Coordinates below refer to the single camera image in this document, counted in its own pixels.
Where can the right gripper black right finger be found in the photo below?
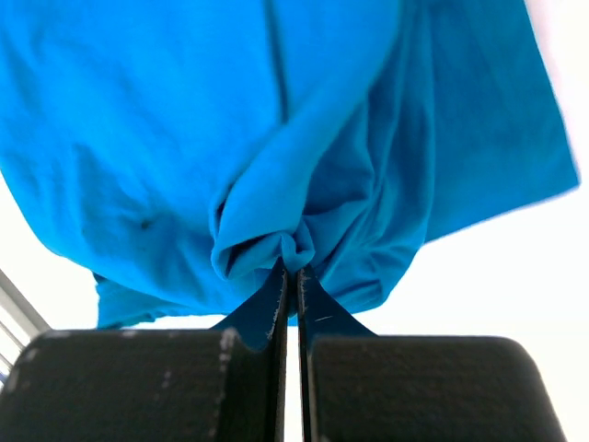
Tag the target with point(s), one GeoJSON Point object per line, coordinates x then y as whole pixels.
{"type": "Point", "coordinates": [360, 386]}

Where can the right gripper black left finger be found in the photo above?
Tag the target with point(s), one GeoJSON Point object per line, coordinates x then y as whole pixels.
{"type": "Point", "coordinates": [225, 383]}

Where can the blue t shirt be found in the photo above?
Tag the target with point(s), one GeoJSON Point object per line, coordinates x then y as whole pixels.
{"type": "Point", "coordinates": [179, 149]}

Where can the aluminium mounting rail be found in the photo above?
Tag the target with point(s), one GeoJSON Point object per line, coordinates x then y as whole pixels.
{"type": "Point", "coordinates": [20, 324]}

